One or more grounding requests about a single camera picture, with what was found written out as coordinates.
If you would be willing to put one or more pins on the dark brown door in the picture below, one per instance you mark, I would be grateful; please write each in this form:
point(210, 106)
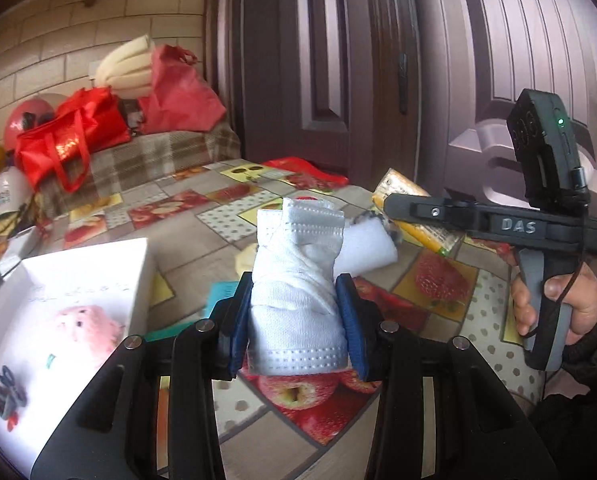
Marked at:
point(298, 60)

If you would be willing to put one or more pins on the white foam block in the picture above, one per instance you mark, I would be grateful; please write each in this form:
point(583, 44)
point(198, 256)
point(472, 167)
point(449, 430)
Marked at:
point(366, 252)

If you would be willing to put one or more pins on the plaid blanket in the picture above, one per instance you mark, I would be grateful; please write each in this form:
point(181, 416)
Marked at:
point(153, 160)

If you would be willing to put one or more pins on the white helmet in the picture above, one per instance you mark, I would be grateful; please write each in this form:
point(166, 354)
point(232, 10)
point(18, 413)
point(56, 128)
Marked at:
point(11, 190)

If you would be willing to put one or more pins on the white cloth bundle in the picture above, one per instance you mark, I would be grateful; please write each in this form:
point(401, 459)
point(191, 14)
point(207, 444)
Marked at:
point(298, 290)

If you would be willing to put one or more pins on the yellow tissue pack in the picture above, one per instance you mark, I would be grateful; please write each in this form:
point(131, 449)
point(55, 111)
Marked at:
point(403, 185)

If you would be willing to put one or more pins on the red plastic bag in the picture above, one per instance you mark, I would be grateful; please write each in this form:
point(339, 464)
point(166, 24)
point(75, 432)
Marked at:
point(178, 95)

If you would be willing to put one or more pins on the person's right hand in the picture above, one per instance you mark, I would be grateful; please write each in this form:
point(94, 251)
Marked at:
point(586, 300)

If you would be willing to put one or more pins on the pink plush toy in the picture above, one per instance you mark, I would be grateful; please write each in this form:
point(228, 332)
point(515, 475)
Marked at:
point(86, 330)

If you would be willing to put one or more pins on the purple metal door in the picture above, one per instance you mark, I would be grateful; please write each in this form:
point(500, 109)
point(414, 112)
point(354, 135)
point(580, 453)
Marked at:
point(478, 35)

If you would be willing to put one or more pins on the flat red bag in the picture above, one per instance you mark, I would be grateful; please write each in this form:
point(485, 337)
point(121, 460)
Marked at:
point(303, 170)

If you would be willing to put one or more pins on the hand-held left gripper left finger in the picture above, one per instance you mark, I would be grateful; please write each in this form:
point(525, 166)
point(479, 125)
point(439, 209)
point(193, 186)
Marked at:
point(238, 320)

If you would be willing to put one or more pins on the small red piece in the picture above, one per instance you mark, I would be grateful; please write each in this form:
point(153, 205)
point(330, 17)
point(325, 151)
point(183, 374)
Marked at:
point(11, 422)

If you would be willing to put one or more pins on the red tote bag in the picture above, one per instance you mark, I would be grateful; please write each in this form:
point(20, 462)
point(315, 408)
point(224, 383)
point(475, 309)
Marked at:
point(66, 140)

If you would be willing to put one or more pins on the white box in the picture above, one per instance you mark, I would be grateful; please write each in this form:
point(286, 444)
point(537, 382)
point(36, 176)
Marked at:
point(78, 280)

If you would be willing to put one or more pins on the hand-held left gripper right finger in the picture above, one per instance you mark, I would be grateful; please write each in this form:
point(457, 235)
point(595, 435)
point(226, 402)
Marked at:
point(351, 325)

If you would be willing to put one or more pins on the cream foam roll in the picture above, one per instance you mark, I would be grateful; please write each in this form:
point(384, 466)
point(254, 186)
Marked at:
point(123, 67)

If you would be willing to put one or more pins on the large white power bank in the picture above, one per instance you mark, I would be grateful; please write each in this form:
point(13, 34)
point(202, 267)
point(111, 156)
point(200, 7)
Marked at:
point(21, 242)

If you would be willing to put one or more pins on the fruit print tablecloth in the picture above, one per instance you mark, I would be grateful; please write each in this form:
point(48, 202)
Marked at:
point(203, 220)

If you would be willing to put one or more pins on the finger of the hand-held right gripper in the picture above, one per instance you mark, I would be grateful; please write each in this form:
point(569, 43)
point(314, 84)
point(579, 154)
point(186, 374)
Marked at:
point(418, 210)

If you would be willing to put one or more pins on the pale yellow soft piece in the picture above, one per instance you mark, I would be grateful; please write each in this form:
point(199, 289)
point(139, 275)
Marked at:
point(243, 260)

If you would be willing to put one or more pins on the pink helmet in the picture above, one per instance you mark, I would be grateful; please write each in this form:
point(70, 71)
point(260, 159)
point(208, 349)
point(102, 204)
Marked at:
point(21, 120)

